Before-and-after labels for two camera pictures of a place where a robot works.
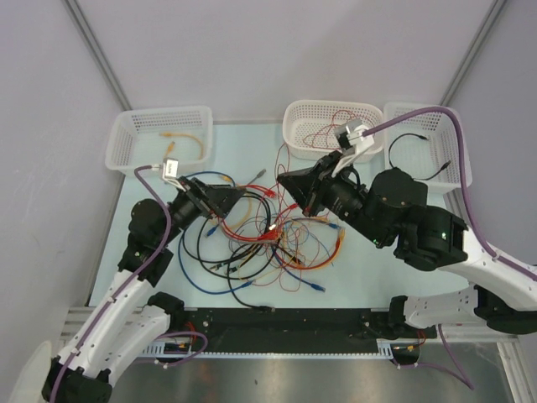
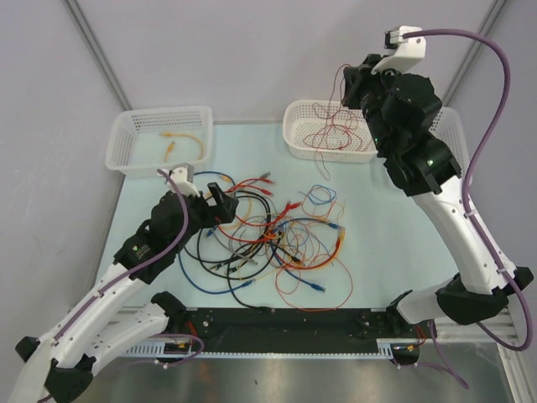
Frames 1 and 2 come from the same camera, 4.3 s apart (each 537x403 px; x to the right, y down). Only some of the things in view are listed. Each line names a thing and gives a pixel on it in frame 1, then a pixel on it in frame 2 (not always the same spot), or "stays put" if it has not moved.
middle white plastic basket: x=308 y=127 stays put
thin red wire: x=276 y=178 -> x=327 y=122
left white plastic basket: x=148 y=137 stays put
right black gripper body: x=328 y=162 -> x=367 y=92
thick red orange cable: x=335 y=255 stays put
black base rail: x=236 y=325 stays put
